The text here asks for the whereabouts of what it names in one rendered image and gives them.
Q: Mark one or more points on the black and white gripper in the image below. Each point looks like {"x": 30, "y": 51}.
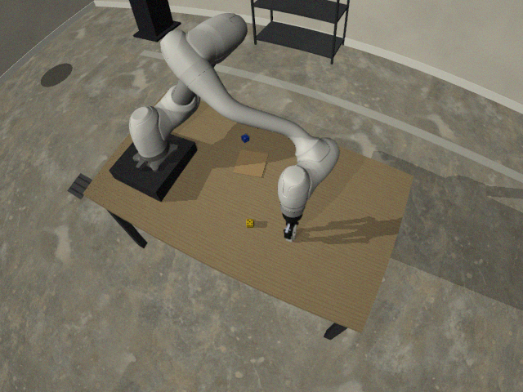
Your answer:
{"x": 289, "y": 223}

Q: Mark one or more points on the tan square mat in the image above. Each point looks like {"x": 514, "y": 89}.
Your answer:
{"x": 250, "y": 163}

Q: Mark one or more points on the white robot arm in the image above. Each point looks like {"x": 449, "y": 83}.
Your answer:
{"x": 189, "y": 55}

